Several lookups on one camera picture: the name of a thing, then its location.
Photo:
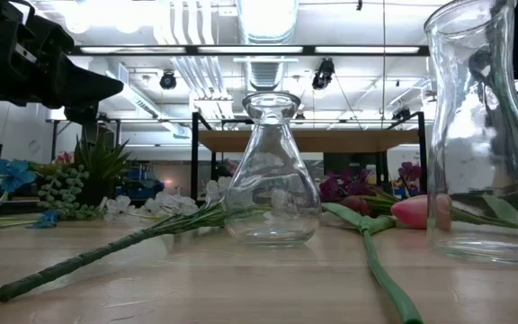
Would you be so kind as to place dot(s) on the wooden shelf with black legs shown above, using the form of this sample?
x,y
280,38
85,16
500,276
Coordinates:
x,y
308,140

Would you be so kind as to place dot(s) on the blue artificial flower bunch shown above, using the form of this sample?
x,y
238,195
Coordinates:
x,y
14,173

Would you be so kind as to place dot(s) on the potted green succulent plant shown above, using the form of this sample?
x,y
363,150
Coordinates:
x,y
99,166

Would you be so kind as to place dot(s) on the black overhead light bar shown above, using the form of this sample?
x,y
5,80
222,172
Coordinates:
x,y
250,49

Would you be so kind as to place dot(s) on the pink artificial tulip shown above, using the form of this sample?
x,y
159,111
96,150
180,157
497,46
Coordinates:
x,y
414,211

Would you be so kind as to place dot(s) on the purple artificial flower bunch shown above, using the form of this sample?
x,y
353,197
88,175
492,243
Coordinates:
x,y
344,186

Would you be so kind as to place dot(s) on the dark red artificial tulip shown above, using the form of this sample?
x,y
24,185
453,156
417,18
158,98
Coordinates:
x,y
377,265

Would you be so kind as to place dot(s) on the silver ventilation duct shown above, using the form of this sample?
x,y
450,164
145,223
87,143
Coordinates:
x,y
265,27

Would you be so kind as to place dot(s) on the tall clear glass vase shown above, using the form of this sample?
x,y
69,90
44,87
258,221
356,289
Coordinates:
x,y
475,135

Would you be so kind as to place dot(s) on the bulbous clear glass vase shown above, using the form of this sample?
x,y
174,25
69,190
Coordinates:
x,y
271,180

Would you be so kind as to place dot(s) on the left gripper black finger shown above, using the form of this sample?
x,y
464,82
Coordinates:
x,y
81,114
88,85

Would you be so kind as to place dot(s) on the black ceiling track light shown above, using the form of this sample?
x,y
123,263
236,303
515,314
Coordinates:
x,y
323,74
167,80

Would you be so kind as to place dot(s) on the white artificial flower spray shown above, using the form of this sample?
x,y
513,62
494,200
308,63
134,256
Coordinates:
x,y
83,258

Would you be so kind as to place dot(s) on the blue storage bins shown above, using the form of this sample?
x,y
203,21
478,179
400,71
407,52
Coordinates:
x,y
142,184

